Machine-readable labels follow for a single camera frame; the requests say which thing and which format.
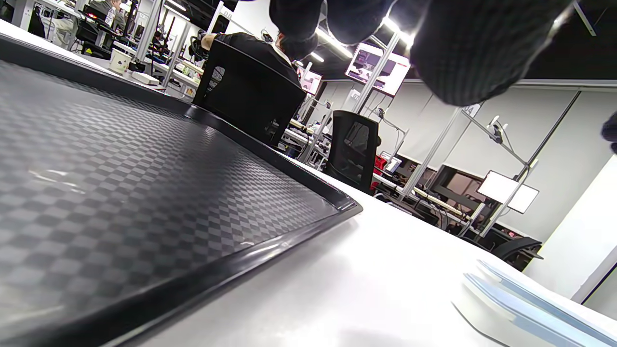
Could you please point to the white rectangular box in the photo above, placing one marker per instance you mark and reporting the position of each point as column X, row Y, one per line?
column 144, row 78

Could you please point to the person's right hand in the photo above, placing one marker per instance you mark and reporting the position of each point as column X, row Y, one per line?
column 611, row 132

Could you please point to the black office chair grey armrests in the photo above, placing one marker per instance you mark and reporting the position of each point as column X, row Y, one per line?
column 352, row 149

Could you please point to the small desk monitor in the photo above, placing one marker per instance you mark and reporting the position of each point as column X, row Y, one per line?
column 312, row 82

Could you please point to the wall mounted display screen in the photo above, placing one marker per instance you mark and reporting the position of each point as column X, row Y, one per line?
column 378, row 67

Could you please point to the white rectangular light panel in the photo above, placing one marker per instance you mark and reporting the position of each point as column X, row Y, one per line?
column 508, row 191

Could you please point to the black mesh office chair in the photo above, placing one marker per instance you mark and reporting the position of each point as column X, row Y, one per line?
column 246, row 94

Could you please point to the blue lunch box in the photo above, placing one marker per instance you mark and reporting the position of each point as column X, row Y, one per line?
column 554, row 299
column 520, row 313

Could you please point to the black plastic tray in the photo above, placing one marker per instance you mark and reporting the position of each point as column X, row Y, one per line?
column 120, row 193

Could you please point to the white paper cup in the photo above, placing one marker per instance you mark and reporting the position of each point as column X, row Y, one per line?
column 119, row 61

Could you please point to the person's left hand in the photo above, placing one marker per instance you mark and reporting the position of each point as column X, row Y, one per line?
column 472, row 53

